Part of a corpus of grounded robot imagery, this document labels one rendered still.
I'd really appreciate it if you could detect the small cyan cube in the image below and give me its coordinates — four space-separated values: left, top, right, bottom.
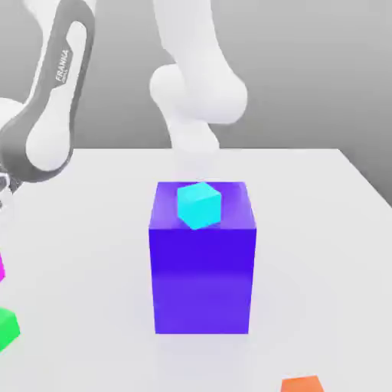
176 181 222 231

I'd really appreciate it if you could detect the small orange cube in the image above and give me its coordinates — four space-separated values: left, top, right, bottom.
280 375 325 392

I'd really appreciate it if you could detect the small green cube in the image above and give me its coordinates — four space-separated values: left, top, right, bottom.
0 308 21 353

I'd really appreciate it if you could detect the large blue box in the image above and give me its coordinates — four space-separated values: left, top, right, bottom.
148 181 257 335

